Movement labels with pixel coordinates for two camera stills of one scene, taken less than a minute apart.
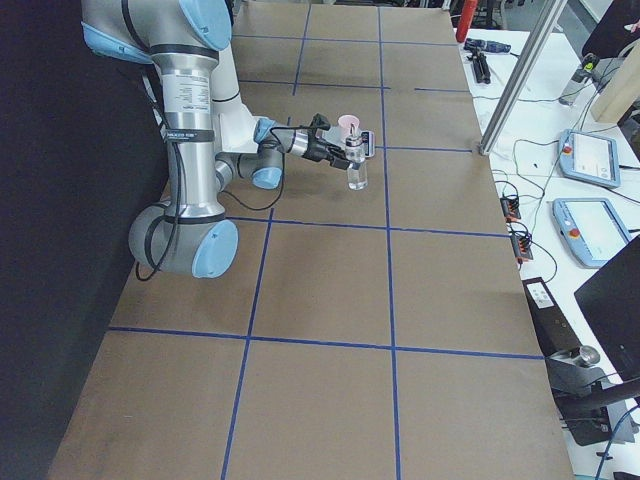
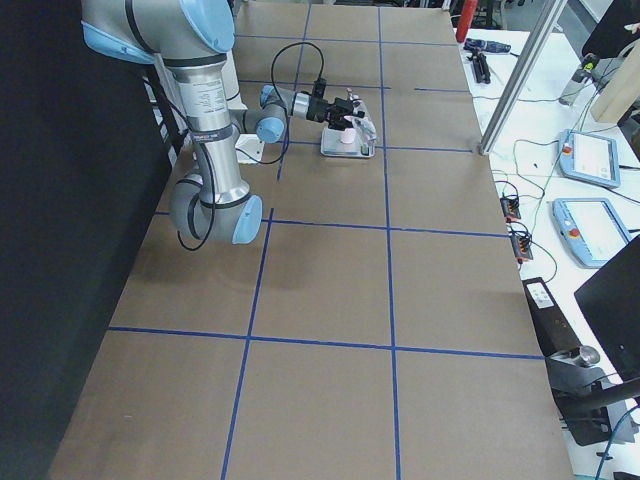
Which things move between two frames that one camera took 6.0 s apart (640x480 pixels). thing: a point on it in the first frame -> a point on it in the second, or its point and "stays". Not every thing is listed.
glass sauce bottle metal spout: (357, 169) -> (363, 124)
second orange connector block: (522, 247) stays
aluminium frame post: (522, 76) stays
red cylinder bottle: (466, 16) stays
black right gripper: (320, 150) -> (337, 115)
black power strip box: (555, 332) stays
